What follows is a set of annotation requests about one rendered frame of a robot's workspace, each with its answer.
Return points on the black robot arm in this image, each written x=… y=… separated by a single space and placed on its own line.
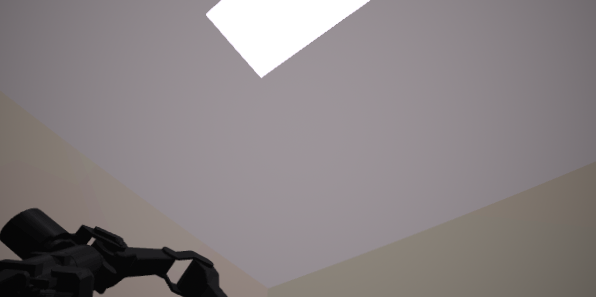
x=108 y=258

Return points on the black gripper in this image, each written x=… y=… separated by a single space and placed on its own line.
x=45 y=274

